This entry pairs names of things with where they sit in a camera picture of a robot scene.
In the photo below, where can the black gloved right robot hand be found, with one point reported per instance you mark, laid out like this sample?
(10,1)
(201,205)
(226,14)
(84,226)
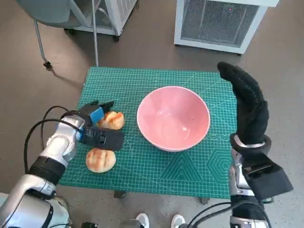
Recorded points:
(251,114)

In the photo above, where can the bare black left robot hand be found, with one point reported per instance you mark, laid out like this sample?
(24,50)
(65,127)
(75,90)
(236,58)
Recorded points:
(97,115)

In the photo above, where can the oblong toy bread loaf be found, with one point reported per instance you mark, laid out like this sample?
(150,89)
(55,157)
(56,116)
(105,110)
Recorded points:
(114,120)

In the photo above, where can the round toy bread bun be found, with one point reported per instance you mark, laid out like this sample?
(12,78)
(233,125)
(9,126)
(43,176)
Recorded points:
(99,160)

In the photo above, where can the pink bowl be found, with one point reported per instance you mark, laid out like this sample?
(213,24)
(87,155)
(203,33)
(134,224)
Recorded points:
(173,116)

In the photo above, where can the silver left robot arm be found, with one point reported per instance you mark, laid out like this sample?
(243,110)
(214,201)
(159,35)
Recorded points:
(57,145)

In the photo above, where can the green cutting mat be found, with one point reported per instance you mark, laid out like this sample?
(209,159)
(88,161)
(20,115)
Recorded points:
(142,173)

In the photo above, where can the thin metal pole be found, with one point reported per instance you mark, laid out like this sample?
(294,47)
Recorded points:
(95,35)

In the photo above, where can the large white mesh cabinet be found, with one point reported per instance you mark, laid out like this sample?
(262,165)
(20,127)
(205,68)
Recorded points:
(213,23)

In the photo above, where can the white cabinet on casters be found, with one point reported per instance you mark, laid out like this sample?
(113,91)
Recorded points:
(120,14)

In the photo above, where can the small black box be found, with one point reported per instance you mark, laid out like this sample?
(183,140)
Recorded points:
(89,225)

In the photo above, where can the white shoe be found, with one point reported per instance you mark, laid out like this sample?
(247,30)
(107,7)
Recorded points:
(142,221)
(177,221)

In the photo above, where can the grey chair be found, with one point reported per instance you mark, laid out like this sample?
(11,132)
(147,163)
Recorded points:
(45,9)

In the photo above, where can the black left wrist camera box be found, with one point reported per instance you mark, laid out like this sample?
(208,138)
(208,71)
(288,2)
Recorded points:
(107,140)

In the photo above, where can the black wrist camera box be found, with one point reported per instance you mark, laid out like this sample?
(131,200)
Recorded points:
(268,175)
(107,140)

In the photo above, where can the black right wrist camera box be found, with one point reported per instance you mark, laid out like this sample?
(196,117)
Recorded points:
(268,175)

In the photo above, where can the grey table foot bracket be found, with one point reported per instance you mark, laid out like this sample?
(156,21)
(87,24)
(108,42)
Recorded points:
(205,200)

